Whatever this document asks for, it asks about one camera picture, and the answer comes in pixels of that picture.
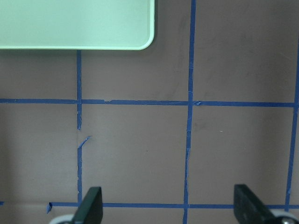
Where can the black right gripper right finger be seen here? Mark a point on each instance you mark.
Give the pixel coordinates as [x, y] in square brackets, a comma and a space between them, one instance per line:
[249, 209]

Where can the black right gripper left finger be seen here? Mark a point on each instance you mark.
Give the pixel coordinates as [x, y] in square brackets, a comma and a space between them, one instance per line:
[90, 210]

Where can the light green plastic tray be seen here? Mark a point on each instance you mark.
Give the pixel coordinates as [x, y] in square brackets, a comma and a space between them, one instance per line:
[77, 24]

